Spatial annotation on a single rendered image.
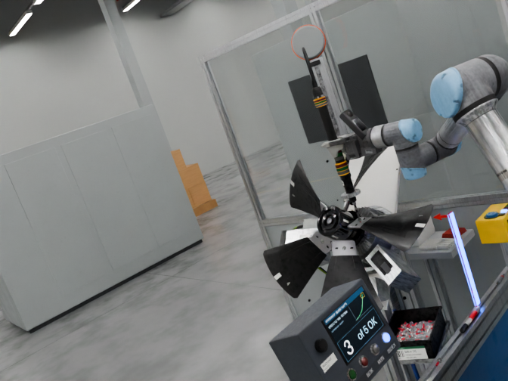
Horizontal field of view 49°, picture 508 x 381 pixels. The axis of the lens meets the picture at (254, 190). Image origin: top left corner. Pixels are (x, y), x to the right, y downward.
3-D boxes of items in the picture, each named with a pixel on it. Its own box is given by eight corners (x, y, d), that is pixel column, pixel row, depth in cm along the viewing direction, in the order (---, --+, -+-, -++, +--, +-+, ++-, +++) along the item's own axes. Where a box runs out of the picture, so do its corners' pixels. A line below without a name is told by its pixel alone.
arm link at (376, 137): (378, 128, 178) (390, 120, 184) (366, 130, 182) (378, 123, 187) (385, 150, 180) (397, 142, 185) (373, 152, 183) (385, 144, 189)
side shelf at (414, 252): (404, 239, 274) (402, 233, 274) (475, 234, 248) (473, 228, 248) (379, 261, 258) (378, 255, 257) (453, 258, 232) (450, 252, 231)
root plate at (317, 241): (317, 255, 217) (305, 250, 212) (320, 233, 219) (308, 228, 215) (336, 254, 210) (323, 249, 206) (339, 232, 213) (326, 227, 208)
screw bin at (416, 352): (399, 327, 196) (393, 310, 195) (447, 323, 188) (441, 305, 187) (384, 363, 178) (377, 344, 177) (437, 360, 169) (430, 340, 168)
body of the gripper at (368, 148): (345, 161, 192) (374, 155, 183) (337, 137, 190) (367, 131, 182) (357, 153, 197) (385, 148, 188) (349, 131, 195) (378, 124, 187)
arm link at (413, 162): (441, 168, 179) (432, 137, 177) (413, 182, 176) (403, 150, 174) (426, 168, 186) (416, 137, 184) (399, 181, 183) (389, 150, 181)
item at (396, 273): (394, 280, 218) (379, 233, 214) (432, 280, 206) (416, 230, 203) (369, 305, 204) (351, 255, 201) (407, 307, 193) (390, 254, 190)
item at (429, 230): (406, 233, 272) (399, 212, 270) (436, 231, 260) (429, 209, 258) (389, 249, 260) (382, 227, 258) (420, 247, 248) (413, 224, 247)
